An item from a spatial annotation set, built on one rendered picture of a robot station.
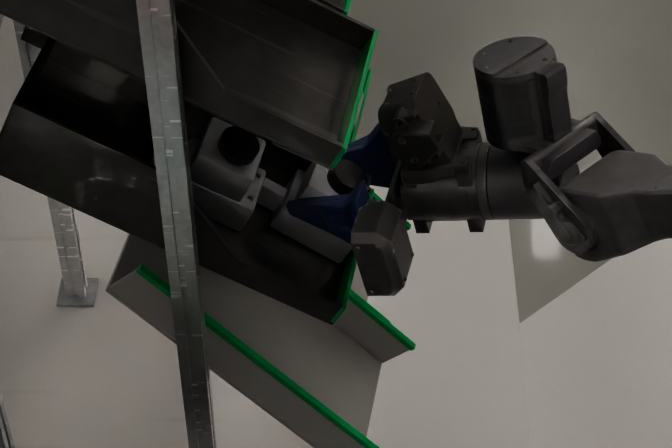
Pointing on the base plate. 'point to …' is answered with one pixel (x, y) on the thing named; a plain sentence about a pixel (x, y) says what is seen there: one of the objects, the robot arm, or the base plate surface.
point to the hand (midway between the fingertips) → (338, 185)
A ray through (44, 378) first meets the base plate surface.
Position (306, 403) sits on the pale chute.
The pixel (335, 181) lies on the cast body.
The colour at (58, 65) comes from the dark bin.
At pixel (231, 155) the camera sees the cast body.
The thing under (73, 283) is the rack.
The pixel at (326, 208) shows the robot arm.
